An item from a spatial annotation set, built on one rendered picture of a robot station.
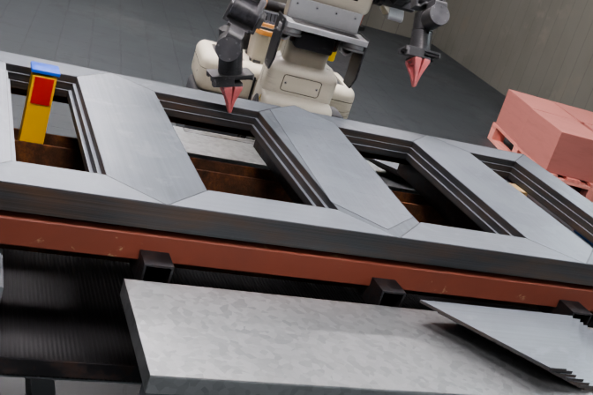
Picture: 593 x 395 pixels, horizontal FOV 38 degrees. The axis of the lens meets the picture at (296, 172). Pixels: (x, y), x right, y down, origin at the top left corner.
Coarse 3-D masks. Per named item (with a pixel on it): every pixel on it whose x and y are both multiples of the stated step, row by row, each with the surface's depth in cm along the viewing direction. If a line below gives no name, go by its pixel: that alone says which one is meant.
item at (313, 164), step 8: (304, 160) 187; (312, 160) 189; (320, 160) 191; (312, 168) 184; (320, 168) 185; (328, 168) 187; (336, 168) 189; (344, 168) 190; (352, 168) 192; (360, 168) 194; (352, 176) 187; (360, 176) 188; (368, 176) 190; (376, 176) 192
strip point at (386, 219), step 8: (344, 208) 167; (352, 208) 168; (360, 208) 169; (368, 208) 171; (360, 216) 165; (368, 216) 166; (376, 216) 168; (384, 216) 169; (392, 216) 170; (400, 216) 172; (408, 216) 173; (384, 224) 165; (392, 224) 166
